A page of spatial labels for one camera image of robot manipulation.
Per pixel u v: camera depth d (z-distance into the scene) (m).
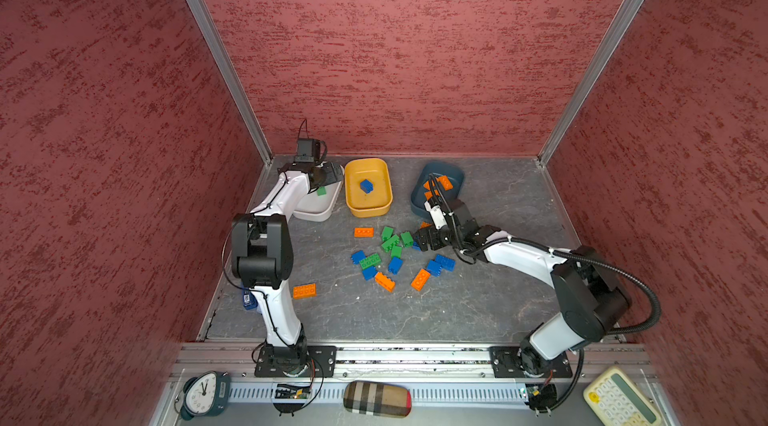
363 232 0.98
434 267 0.90
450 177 1.13
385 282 0.85
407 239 0.94
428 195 1.14
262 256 0.51
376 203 1.07
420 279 0.88
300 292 0.85
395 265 0.91
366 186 1.10
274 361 0.68
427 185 1.13
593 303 0.45
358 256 0.93
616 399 0.68
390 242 0.94
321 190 1.09
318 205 1.05
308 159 0.76
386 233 0.97
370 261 0.90
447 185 1.11
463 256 0.66
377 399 0.67
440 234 0.79
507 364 0.74
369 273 0.89
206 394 0.66
